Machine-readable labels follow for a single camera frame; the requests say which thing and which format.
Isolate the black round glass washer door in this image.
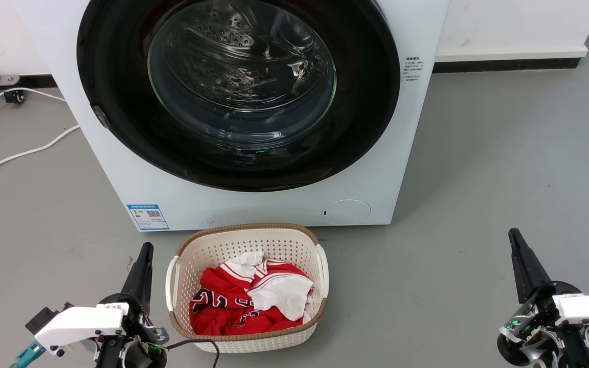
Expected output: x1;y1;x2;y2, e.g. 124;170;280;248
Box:
76;0;400;193

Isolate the white text sticker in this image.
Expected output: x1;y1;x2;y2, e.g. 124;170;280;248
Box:
402;56;424;82

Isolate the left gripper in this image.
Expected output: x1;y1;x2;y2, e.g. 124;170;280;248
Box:
34;243;170;368

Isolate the cream perforated laundry basket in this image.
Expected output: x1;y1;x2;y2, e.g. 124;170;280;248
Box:
165;222;330;354

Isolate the round white filter cover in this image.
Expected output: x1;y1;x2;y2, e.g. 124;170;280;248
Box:
322;199;372;225

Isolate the thick white cable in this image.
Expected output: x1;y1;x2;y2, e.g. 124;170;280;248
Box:
0;124;81;182

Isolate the red and white jersey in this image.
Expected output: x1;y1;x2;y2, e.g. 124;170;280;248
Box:
189;251;315;336

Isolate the teal connector piece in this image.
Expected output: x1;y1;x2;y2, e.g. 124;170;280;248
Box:
10;341;46;368

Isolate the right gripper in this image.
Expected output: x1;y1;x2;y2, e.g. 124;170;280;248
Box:
496;228;589;368

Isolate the blue energy label sticker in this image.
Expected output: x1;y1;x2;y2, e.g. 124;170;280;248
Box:
126;204;170;232

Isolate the steel washer drum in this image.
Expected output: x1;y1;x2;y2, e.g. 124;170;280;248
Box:
159;0;328;105

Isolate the white front-load washing machine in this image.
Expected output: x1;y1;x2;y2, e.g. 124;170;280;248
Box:
13;0;450;232

